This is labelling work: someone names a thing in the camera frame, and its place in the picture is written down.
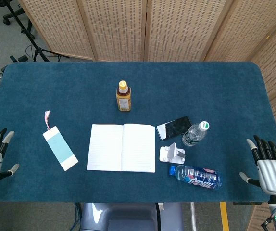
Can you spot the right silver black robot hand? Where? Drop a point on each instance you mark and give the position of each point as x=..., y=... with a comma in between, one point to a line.
x=272, y=175

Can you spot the blue bookmark with pink tassel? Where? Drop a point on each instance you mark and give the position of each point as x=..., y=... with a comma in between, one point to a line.
x=59, y=149

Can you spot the yellow floor tape strip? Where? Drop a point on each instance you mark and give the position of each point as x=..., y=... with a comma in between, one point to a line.
x=224, y=216

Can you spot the blue Pepsi bottle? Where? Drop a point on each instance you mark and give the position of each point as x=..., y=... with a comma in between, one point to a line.
x=198, y=178

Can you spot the clear water bottle green-white cap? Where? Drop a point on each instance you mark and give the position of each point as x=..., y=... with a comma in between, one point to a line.
x=194, y=134

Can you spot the dark blue table mat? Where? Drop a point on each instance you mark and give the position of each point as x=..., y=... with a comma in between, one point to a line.
x=56, y=91

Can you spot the white folding phone stand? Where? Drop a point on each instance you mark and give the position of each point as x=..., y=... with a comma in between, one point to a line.
x=170, y=154

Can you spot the black smartphone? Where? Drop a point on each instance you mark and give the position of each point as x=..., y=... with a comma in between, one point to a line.
x=176, y=127

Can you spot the black power adapter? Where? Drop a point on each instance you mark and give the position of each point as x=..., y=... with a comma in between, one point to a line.
x=22, y=58

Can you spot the open white lined notebook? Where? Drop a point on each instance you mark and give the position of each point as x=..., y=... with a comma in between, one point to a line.
x=138, y=149

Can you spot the black tripod stand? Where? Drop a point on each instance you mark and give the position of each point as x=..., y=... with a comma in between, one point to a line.
x=23, y=31

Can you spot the grey-blue robot torso base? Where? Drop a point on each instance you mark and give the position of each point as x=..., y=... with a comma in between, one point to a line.
x=128, y=216

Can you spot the yellow-capped tea bottle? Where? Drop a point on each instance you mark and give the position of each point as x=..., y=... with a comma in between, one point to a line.
x=123, y=101

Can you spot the black office chair base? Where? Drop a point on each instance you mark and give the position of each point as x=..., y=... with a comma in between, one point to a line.
x=13, y=15

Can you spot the woven wooden folding screen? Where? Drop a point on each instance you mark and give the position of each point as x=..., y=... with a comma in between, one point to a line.
x=181, y=29

